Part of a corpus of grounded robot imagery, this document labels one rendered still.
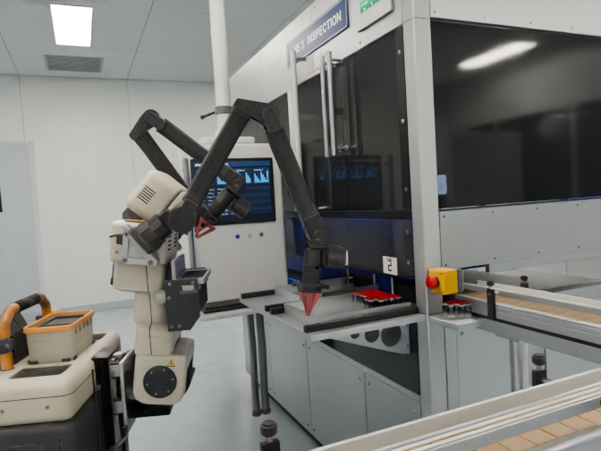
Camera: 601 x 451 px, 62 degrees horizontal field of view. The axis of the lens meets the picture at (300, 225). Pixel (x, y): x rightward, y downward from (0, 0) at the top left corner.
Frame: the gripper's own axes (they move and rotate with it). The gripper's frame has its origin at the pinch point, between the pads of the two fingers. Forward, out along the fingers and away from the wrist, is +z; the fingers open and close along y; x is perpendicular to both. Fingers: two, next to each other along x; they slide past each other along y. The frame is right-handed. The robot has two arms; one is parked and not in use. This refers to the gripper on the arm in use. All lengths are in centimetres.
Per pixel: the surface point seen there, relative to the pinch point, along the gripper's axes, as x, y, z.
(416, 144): -11, 26, -55
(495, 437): -92, -17, 0
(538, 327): -45, 46, -5
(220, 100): 95, -11, -84
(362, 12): 13, 16, -104
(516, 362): -33, 52, 7
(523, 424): -92, -12, -1
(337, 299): 19.8, 20.9, -2.1
